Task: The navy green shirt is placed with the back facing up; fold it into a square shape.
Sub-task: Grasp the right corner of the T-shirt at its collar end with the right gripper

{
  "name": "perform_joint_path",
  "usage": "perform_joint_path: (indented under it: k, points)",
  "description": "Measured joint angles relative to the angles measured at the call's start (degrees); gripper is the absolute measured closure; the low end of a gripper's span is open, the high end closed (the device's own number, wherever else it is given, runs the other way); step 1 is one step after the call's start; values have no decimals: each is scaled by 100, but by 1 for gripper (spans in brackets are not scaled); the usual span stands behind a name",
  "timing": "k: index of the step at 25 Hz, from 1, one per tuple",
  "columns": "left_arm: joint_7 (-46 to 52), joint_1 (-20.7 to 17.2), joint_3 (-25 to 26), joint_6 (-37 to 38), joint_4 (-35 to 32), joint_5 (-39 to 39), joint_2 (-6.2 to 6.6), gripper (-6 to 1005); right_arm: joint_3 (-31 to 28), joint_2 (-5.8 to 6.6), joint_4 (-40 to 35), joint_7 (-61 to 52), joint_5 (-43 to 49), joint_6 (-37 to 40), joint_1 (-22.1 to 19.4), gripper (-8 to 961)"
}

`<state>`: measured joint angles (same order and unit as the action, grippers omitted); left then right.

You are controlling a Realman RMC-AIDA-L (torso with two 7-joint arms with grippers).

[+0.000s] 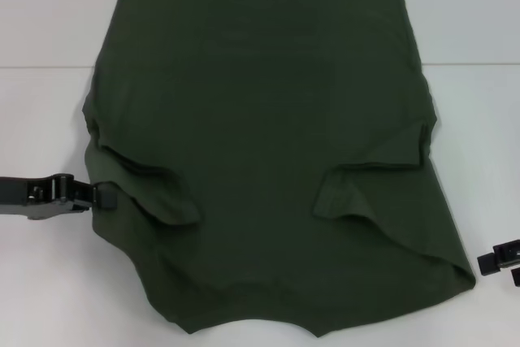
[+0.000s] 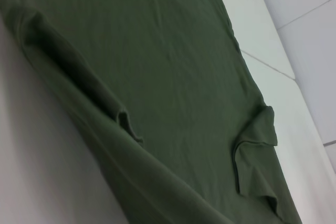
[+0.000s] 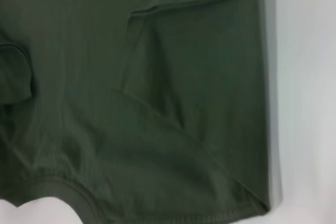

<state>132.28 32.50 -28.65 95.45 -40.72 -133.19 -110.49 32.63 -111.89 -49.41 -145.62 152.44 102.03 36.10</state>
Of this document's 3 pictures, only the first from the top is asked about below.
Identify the dark green t-shirt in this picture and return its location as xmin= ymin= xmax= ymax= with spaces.
xmin=80 ymin=0 xmax=477 ymax=318

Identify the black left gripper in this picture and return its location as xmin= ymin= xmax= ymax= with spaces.
xmin=0 ymin=174 xmax=119 ymax=222

